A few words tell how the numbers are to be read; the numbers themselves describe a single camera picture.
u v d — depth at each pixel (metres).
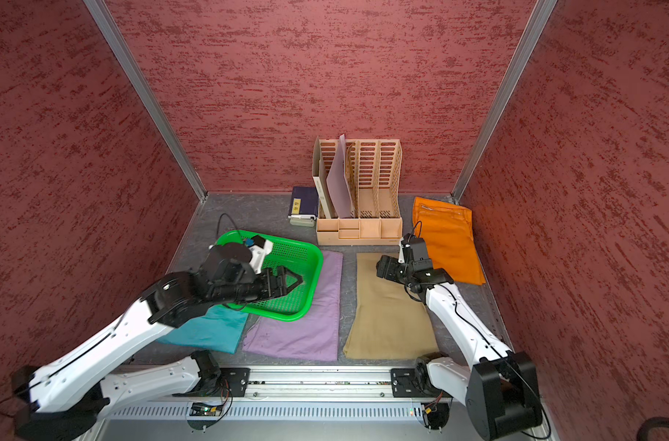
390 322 0.85
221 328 0.81
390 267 0.74
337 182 0.99
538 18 0.71
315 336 0.81
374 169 1.14
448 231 1.08
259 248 0.59
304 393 0.74
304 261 0.95
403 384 0.74
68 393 0.38
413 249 0.64
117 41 0.76
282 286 0.56
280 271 0.58
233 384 0.74
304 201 1.18
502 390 0.40
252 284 0.54
